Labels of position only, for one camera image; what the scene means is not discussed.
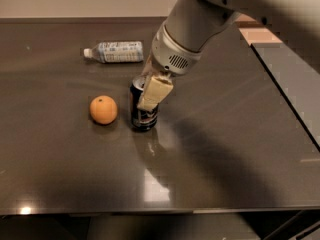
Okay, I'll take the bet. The orange fruit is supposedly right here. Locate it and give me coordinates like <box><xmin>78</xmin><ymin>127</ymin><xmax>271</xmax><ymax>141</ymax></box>
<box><xmin>89</xmin><ymin>96</ymin><xmax>118</xmax><ymax>125</ymax></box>

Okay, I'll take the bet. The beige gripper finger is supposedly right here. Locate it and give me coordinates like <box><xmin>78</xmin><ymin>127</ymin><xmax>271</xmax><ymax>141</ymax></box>
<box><xmin>137</xmin><ymin>74</ymin><xmax>173</xmax><ymax>111</ymax></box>
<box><xmin>141</xmin><ymin>55</ymin><xmax>157</xmax><ymax>78</ymax></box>

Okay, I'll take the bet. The clear plastic water bottle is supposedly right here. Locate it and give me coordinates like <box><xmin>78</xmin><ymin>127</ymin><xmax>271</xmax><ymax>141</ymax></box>
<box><xmin>83</xmin><ymin>41</ymin><xmax>144</xmax><ymax>64</ymax></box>

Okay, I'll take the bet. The black pepsi can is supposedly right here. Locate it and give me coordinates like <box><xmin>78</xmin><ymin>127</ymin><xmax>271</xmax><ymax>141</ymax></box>
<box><xmin>130</xmin><ymin>76</ymin><xmax>158</xmax><ymax>131</ymax></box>

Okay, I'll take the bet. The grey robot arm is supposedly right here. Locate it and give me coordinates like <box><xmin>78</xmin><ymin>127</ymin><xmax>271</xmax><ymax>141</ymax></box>
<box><xmin>137</xmin><ymin>0</ymin><xmax>320</xmax><ymax>111</ymax></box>

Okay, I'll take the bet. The grey side table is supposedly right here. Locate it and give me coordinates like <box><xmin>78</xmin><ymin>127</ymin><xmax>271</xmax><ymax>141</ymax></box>
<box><xmin>251</xmin><ymin>43</ymin><xmax>320</xmax><ymax>147</ymax></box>

